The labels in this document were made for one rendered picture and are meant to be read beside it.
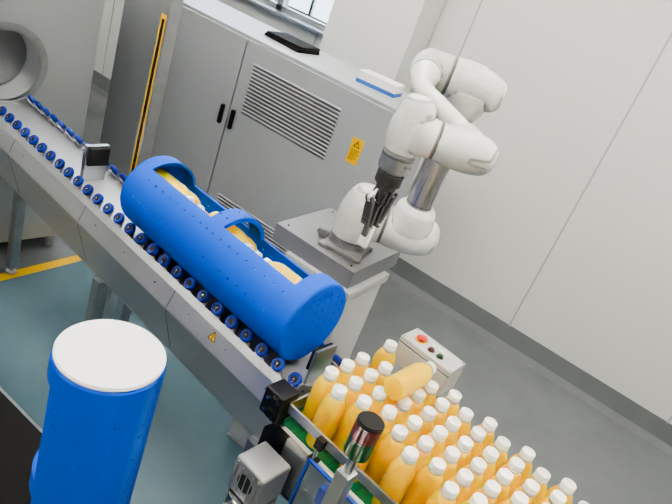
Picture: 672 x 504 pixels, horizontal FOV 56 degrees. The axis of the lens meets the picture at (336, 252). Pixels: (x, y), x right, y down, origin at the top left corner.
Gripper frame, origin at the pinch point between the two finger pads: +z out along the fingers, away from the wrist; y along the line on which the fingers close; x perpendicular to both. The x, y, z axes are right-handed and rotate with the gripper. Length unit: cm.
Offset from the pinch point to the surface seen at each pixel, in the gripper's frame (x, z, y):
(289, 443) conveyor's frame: -17, 54, -25
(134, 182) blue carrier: 86, 27, -15
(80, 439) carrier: 13, 56, -70
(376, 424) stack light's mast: -42, 17, -38
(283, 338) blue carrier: 4.0, 35.4, -15.1
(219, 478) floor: 32, 143, 17
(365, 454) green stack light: -44, 24, -40
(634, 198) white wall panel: -7, 10, 274
